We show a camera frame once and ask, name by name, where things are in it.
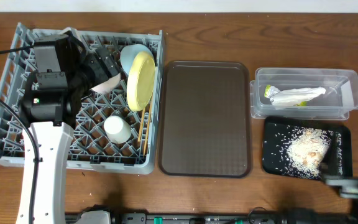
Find light blue bowl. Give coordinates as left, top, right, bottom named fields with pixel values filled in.
left=120, top=44, right=154, bottom=76

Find black tray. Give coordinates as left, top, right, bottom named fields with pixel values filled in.
left=262, top=117, right=353, bottom=180

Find clear plastic bin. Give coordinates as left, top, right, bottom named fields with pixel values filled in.
left=254, top=67, right=358, bottom=116

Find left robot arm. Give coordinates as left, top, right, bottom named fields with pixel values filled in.
left=16, top=34, right=121, bottom=223

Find brown serving tray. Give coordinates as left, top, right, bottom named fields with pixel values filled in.
left=158, top=60, right=252, bottom=179

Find rice and food scraps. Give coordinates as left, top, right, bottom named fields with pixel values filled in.
left=265, top=124, right=344, bottom=180

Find white cup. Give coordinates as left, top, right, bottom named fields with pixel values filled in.
left=103, top=115, right=131, bottom=144

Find white paper napkin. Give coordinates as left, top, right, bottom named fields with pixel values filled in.
left=266, top=86, right=326, bottom=108

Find yellow plate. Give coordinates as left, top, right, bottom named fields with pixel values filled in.
left=127, top=51, right=155, bottom=111

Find wooden chopstick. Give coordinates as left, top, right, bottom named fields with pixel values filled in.
left=143, top=98, right=153, bottom=156
left=137, top=108, right=145, bottom=143

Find grey dishwasher rack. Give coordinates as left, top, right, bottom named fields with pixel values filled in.
left=0, top=24, right=165, bottom=175

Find yellow green wrapper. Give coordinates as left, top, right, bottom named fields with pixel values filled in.
left=264, top=85, right=307, bottom=106

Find white bowl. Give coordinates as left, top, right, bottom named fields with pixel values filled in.
left=92, top=73, right=121, bottom=95

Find black equipment bar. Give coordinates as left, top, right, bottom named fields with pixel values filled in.
left=65, top=206, right=357, bottom=224

